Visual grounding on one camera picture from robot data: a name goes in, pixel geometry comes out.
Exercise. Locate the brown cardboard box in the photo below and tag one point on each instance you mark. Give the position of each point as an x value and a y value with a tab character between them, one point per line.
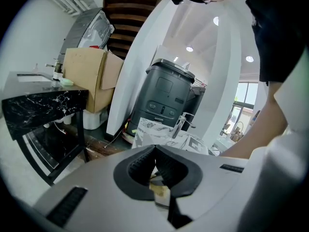
82	76

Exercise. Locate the white sink basin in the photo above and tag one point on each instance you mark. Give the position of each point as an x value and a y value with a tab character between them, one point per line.
33	77

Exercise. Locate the white marble counter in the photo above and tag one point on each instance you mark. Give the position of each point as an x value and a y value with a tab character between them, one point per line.
154	130

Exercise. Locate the person's right forearm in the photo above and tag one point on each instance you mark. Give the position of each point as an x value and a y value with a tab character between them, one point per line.
263	129

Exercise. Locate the dark grey cleaning robot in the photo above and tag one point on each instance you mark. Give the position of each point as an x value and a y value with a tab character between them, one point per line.
164	91

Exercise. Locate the round ceiling light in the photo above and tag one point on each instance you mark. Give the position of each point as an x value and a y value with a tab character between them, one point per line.
189	48
249	58
216	20

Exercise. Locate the tall chrome faucet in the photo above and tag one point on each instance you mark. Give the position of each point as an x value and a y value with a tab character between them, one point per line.
179	126

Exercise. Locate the green soap dish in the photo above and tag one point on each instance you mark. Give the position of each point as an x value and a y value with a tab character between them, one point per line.
66	81

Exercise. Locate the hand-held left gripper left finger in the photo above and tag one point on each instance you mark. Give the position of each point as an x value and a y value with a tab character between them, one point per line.
125	175

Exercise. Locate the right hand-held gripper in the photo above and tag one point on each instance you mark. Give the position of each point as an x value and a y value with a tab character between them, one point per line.
196	145

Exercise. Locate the dark wooden staircase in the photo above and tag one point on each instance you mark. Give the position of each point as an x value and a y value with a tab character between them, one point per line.
128	13

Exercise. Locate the large glass window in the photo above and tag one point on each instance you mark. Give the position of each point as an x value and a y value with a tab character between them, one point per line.
246	93

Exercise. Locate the black marble sink counter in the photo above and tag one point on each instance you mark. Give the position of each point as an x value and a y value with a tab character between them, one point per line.
36	105

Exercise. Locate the grey wrapped appliance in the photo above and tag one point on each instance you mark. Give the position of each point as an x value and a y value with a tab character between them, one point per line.
84	30

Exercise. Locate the yellow scrubbing sponge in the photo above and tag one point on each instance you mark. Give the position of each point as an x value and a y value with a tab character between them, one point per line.
159	190

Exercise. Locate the white drain pipe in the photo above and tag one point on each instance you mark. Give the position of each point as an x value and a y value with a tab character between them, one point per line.
67	120

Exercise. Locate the white plastic container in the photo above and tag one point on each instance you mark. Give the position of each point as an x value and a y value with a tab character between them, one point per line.
93	120

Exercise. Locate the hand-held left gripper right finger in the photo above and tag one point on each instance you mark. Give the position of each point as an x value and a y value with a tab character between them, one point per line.
186	175

